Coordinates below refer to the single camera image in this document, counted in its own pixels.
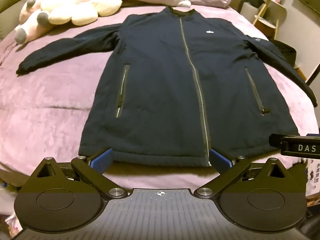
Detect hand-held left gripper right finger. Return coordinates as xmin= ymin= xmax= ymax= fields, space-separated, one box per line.
xmin=194 ymin=149 xmax=300 ymax=199

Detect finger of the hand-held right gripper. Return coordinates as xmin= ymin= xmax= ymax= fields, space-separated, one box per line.
xmin=269 ymin=134 xmax=304 ymax=147

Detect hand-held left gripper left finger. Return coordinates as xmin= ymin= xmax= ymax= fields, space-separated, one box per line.
xmin=30 ymin=148 xmax=128 ymax=199

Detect dark navy zip jacket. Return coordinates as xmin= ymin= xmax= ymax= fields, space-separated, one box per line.
xmin=16 ymin=6 xmax=318 ymax=168

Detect dark cloth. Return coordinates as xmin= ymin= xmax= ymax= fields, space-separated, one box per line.
xmin=269 ymin=38 xmax=298 ymax=68

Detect white wooden side table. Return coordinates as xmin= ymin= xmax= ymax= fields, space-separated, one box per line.
xmin=252 ymin=0 xmax=288 ymax=40

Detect black bag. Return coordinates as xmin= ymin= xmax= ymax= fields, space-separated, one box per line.
xmin=239 ymin=0 xmax=267 ymax=13

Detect pink plush toy grey feet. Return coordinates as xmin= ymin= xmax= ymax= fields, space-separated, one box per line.
xmin=14 ymin=0 xmax=59 ymax=44

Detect cream flower plush cushion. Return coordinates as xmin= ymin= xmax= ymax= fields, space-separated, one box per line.
xmin=41 ymin=0 xmax=123 ymax=27

